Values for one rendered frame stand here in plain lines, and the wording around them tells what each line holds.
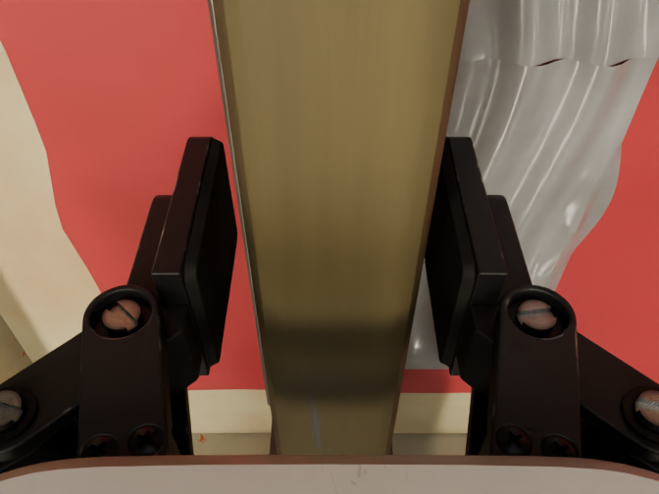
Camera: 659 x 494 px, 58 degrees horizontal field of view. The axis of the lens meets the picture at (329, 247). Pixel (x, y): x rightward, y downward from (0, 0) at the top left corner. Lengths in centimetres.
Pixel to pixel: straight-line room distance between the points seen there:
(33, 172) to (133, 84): 6
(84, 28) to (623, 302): 24
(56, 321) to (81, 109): 13
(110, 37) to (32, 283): 13
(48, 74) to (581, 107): 17
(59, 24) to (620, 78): 17
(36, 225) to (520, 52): 19
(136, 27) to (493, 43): 11
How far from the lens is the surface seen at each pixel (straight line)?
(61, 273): 28
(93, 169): 23
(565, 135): 21
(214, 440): 39
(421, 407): 36
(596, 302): 30
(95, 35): 20
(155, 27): 19
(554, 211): 24
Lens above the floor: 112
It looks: 43 degrees down
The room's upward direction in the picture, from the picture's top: 180 degrees counter-clockwise
